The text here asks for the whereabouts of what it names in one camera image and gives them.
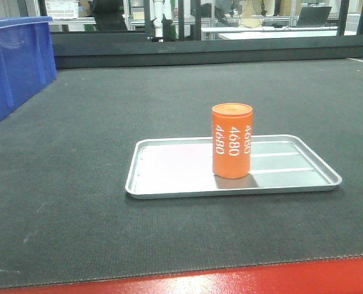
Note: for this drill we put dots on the orange cylindrical capacitor 4680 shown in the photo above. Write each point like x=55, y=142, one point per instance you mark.
x=232, y=128

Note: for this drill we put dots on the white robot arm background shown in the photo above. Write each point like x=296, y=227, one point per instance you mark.
x=157, y=15

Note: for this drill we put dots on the black conveyor belt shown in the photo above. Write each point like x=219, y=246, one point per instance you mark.
x=65, y=155

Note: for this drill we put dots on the blue crate on conveyor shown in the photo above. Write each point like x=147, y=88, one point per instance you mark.
x=27, y=63

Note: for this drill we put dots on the flat aluminium tray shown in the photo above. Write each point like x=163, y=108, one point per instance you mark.
x=182, y=167

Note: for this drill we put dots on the white background table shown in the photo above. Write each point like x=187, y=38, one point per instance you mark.
x=266, y=32

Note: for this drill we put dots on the white perforated crate background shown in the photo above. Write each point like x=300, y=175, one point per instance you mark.
x=62, y=9

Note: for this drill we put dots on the grey laptop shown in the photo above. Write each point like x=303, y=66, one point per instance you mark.
x=313, y=16

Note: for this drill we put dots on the black conveyor far guard rail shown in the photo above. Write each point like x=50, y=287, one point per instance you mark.
x=75, y=50

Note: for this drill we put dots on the red conveyor frame edge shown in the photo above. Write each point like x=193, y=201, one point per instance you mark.
x=340, y=275

